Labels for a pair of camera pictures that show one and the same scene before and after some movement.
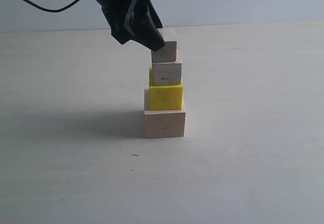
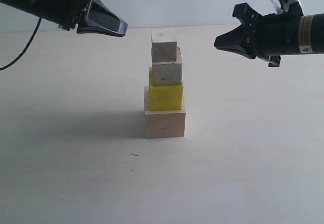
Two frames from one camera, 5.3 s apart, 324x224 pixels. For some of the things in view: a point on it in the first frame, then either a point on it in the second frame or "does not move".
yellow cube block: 166,97 does not move
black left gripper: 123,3 → 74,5
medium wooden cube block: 168,73 does not move
